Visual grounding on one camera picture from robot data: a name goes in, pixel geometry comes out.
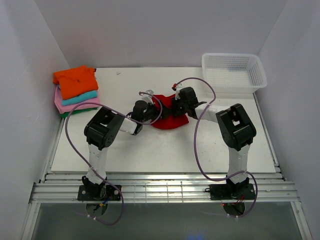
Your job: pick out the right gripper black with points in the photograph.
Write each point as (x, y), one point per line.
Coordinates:
(173, 106)

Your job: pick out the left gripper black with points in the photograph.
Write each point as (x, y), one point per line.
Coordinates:
(157, 113)

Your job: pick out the red t shirt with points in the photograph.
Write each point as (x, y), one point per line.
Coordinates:
(171, 122)

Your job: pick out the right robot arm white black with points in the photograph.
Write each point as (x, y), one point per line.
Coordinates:
(237, 131)

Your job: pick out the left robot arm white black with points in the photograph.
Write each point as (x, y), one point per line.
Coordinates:
(100, 133)

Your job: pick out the white plastic basket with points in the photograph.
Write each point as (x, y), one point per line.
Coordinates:
(233, 73)

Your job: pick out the teal folded t shirt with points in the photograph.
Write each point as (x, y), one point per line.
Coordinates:
(80, 98)

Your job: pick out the orange folded t shirt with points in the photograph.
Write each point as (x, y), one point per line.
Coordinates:
(75, 81)

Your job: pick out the green folded t shirt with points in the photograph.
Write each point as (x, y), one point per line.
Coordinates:
(78, 111)

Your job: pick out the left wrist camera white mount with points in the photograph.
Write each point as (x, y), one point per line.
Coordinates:
(147, 96)

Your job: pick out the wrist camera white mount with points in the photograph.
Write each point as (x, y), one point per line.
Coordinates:
(147, 96)
(177, 87)

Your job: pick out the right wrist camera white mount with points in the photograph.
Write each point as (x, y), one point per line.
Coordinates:
(177, 87)

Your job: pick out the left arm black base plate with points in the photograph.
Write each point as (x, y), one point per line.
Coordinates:
(98, 193)

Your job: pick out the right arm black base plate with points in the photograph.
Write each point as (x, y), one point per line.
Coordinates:
(226, 192)

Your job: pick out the aluminium frame rail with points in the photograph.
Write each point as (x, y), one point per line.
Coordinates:
(168, 207)

